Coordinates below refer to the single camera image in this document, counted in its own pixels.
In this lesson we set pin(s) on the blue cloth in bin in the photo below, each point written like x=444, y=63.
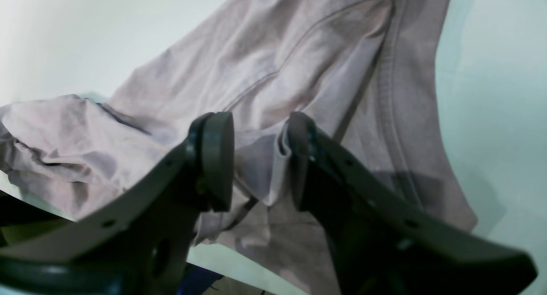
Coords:
x=196, y=280

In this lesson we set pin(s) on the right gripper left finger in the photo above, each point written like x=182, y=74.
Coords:
x=137, y=244

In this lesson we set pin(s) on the mauve T-shirt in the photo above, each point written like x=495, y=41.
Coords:
x=363, y=70

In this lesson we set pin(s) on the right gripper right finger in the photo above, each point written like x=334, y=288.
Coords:
x=382, y=245

